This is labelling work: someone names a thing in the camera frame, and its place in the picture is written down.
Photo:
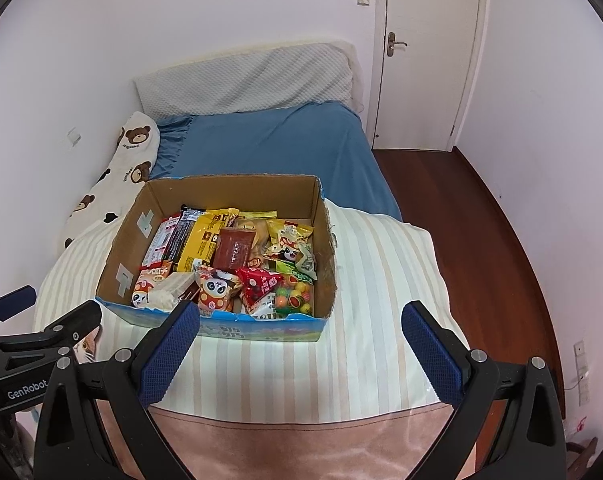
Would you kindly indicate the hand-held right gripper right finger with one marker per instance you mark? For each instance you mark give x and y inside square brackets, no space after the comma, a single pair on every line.
[431,350]

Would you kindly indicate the red triangular snack packet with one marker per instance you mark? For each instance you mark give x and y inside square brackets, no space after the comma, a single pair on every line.
[259,282]

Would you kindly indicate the orange panda snack packet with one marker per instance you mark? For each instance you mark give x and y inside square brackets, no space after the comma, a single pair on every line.
[149,282]
[214,292]

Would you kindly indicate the dark red snack packet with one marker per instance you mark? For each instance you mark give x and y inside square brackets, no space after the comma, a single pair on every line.
[234,250]

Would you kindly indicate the white and red snack packet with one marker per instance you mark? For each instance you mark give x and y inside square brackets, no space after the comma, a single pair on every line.
[162,240]

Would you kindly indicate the colourful candy ball packet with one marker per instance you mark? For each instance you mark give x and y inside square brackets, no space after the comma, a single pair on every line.
[294,300]

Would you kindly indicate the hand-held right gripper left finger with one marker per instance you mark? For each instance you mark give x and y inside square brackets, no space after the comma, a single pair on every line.
[169,355]

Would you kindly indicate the cat print blanket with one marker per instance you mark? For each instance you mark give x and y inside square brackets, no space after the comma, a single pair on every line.
[371,285]

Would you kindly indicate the bear print pillow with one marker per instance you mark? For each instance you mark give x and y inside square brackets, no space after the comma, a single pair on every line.
[131,160]

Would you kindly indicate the white door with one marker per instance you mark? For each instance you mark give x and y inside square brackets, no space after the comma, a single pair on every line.
[421,90]

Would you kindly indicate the white chocolate stick box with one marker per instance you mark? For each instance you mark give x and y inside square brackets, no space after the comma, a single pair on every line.
[174,287]

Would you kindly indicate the blue bed sheet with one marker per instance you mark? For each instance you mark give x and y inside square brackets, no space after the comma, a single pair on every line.
[281,145]

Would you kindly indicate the yellow cake packet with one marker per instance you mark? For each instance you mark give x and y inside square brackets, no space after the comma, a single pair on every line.
[262,232]

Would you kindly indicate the yellow snack packet black labels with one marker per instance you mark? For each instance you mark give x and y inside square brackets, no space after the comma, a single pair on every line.
[204,245]

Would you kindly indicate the small green white snack packet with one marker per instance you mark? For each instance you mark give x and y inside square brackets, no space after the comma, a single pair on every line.
[304,265]

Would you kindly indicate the yellow panda snack packet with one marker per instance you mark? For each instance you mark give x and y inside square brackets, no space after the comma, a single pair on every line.
[286,240]

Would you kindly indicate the cardboard box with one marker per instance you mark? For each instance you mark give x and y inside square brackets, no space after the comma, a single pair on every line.
[206,192]

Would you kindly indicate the white wall socket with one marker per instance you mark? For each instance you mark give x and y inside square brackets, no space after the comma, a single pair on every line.
[584,391]
[74,136]
[580,355]

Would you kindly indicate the grey pillow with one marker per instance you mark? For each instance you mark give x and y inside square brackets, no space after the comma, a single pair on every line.
[246,80]

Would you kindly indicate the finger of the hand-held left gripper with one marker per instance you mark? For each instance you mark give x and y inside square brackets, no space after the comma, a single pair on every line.
[76,322]
[14,300]

